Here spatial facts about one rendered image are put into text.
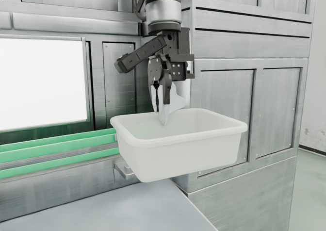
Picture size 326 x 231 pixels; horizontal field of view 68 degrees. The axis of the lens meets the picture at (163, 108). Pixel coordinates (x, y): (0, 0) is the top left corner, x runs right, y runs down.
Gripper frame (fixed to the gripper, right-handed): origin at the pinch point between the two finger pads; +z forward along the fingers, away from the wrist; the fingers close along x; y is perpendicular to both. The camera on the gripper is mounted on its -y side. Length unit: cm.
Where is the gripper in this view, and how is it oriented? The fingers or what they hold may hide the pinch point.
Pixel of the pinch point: (160, 120)
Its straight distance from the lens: 53.4
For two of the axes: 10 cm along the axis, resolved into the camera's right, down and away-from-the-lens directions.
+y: 9.1, -0.9, 4.2
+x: -4.2, -0.7, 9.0
